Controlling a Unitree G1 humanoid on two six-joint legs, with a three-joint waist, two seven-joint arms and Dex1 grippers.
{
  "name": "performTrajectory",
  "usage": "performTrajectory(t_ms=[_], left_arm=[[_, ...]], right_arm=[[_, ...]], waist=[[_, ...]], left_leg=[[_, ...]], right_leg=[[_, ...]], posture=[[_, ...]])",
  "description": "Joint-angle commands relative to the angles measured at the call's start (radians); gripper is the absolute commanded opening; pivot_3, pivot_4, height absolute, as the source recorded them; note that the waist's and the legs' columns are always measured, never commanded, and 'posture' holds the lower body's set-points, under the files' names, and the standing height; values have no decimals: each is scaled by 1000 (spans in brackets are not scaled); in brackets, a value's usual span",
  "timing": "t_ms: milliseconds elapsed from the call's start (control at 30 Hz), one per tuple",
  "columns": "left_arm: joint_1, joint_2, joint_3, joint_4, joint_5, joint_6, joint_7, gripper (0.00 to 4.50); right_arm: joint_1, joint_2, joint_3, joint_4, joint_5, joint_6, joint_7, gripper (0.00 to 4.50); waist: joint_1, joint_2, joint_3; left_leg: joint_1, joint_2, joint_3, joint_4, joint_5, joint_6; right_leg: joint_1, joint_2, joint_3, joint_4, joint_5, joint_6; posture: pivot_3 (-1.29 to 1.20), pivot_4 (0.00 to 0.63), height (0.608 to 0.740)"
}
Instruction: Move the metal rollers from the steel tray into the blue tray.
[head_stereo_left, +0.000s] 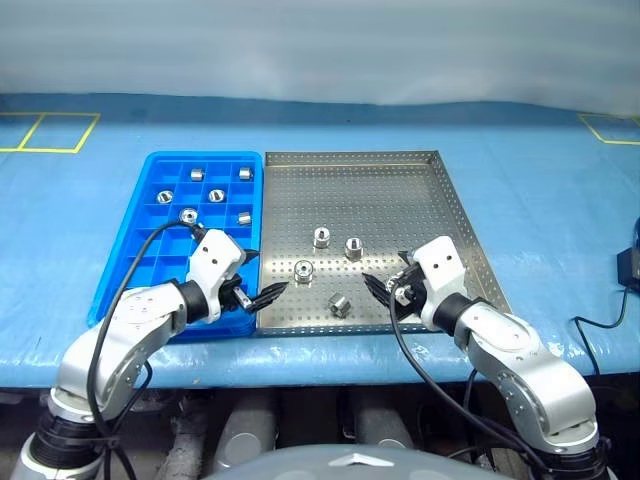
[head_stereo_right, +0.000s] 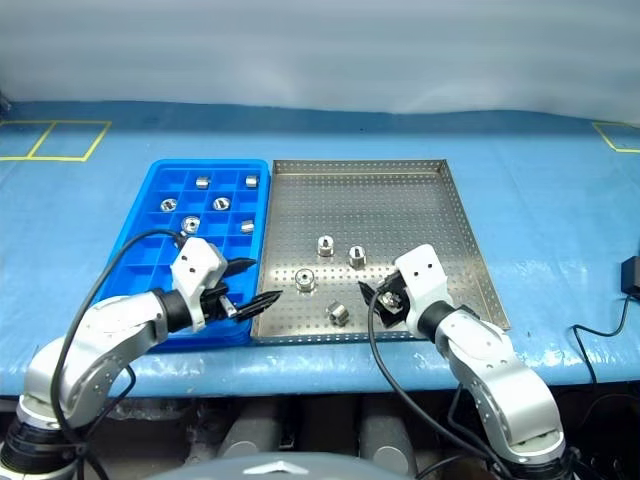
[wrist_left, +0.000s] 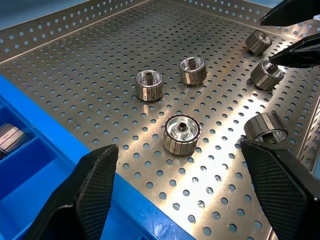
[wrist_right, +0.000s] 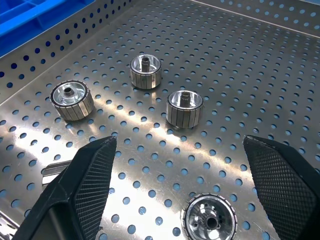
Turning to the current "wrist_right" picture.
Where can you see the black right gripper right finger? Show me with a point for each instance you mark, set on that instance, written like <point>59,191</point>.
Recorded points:
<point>287,190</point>

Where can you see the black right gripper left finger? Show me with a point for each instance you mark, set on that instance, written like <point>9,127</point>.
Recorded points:
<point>75,200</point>

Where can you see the blue compartment bin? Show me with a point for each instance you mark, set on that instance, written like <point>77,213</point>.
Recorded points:
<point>37,15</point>

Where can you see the perforated metal tray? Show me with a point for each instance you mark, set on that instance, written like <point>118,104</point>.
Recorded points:
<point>140,162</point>

